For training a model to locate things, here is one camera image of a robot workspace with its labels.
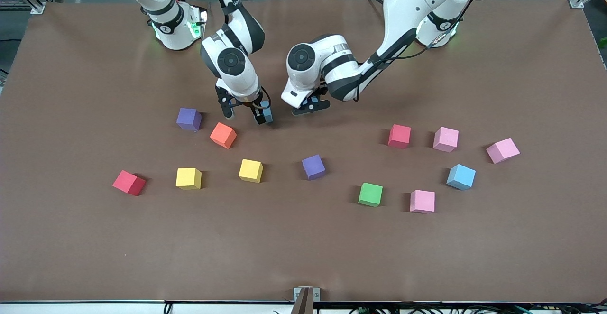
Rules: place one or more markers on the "yellow foam cube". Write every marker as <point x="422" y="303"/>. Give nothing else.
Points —
<point x="250" y="170"/>
<point x="188" y="178"/>

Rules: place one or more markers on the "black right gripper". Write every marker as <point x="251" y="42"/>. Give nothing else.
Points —
<point x="247" y="105"/>

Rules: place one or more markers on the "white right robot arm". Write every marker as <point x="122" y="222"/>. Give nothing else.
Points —
<point x="237" y="82"/>

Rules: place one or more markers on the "red foam cube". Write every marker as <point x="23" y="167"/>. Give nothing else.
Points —
<point x="128" y="182"/>
<point x="399" y="136"/>

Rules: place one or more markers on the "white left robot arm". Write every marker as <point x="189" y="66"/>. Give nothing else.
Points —
<point x="403" y="5"/>

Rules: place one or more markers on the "green foam cube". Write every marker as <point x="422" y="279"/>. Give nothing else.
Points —
<point x="370" y="194"/>

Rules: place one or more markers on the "light blue foam cube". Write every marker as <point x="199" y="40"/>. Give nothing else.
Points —
<point x="269" y="115"/>
<point x="461" y="177"/>

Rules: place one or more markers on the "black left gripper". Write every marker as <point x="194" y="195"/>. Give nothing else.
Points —
<point x="323" y="91"/>

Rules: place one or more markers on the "purple foam cube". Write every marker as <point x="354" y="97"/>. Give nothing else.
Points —
<point x="313" y="167"/>
<point x="188" y="118"/>

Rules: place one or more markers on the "orange foam cube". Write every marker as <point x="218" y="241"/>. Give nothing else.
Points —
<point x="223" y="135"/>

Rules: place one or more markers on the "pink foam cube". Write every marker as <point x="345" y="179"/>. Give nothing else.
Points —
<point x="446" y="139"/>
<point x="422" y="201"/>
<point x="502" y="150"/>

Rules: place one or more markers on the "small green object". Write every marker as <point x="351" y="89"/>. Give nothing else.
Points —
<point x="603" y="42"/>

